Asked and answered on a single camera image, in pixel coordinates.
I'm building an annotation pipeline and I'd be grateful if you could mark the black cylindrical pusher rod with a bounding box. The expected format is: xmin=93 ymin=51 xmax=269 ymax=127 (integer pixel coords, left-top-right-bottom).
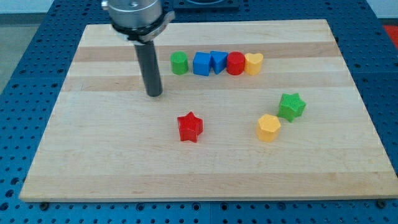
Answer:
xmin=134 ymin=40 xmax=163 ymax=97

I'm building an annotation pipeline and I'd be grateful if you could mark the green star block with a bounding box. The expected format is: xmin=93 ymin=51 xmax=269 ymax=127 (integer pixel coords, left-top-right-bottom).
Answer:
xmin=277 ymin=93 xmax=307 ymax=123

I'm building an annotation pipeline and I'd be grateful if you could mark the yellow hexagon block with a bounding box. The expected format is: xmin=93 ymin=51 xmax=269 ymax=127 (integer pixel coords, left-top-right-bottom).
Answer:
xmin=256 ymin=114 xmax=281 ymax=142

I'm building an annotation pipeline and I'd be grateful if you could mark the green cylinder block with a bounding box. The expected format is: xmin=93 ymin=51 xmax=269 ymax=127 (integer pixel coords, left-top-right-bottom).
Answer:
xmin=170 ymin=51 xmax=188 ymax=75

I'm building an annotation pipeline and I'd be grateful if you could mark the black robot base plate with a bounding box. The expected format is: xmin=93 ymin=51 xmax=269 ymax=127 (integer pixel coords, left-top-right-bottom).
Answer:
xmin=172 ymin=0 xmax=240 ymax=10

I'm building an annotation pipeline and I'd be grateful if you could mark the yellow heart block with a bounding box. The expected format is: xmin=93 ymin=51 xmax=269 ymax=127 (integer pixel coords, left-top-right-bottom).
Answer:
xmin=244 ymin=53 xmax=264 ymax=75

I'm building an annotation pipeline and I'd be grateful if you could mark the red cylinder block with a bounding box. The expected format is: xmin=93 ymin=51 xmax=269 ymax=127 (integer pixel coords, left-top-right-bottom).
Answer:
xmin=226 ymin=52 xmax=245 ymax=75

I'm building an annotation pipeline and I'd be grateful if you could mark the red star block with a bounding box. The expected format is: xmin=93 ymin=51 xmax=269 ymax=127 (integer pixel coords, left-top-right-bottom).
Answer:
xmin=177 ymin=111 xmax=203 ymax=142

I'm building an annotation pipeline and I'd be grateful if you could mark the blue cube block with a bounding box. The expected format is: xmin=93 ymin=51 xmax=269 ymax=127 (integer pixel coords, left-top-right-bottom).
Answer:
xmin=193 ymin=52 xmax=211 ymax=76

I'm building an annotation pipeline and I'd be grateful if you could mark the blue triangle block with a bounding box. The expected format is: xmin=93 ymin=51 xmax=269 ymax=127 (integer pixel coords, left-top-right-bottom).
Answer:
xmin=210 ymin=51 xmax=228 ymax=75

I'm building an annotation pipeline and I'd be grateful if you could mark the light wooden board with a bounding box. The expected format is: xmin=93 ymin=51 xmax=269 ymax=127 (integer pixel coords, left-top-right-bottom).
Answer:
xmin=19 ymin=19 xmax=397 ymax=202

